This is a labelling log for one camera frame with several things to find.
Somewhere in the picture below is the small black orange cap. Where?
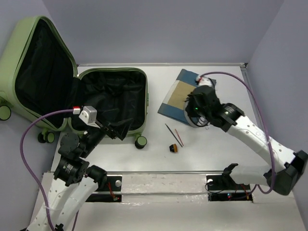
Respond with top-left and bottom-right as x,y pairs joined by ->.
169,144 -> 178,153

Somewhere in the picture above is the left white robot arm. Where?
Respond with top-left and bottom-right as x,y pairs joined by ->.
26,118 -> 133,231

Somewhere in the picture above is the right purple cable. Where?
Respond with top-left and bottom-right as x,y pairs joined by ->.
202,71 -> 277,194

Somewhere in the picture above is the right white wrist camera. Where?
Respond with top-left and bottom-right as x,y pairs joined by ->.
195,75 -> 215,88

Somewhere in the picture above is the green hard-shell suitcase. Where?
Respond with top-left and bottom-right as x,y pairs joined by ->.
0,16 -> 149,149

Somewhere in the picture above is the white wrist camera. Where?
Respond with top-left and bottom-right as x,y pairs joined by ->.
78,106 -> 97,127
195,75 -> 215,88

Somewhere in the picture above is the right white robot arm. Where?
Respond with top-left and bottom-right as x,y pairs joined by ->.
184,86 -> 308,195

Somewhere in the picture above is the purple cable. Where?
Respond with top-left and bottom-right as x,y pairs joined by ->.
20,108 -> 80,231
202,71 -> 277,194

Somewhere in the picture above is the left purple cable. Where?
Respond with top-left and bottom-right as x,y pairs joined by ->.
20,108 -> 80,231

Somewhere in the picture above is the white and black item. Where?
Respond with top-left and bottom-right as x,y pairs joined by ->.
183,96 -> 210,128

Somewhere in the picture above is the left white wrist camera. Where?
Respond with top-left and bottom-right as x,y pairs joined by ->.
78,106 -> 97,127

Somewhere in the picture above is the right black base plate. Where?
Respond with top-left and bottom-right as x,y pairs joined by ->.
205,175 -> 253,202

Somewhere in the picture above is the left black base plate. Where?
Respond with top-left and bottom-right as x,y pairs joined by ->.
86,175 -> 122,203

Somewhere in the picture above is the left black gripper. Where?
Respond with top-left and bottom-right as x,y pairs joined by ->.
81,107 -> 135,156

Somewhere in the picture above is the blue and tan cloth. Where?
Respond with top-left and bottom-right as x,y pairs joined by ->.
157,69 -> 218,125

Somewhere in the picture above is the white front cover board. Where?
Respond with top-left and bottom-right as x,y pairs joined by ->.
26,171 -> 304,231

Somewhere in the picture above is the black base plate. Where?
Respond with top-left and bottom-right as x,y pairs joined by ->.
86,175 -> 122,203
205,175 -> 253,202

